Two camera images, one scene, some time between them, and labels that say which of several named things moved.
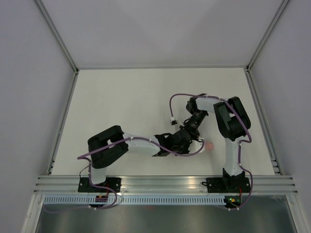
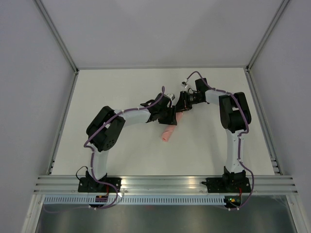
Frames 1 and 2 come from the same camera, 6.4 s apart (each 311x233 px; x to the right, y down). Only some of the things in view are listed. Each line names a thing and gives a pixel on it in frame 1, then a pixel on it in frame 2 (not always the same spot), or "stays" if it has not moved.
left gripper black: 186,151 to 171,119
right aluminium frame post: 283,5 stays
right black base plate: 228,184 stays
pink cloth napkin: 209,146 to 169,129
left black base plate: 84,185 stays
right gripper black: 194,134 to 182,103
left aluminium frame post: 55,31 stays
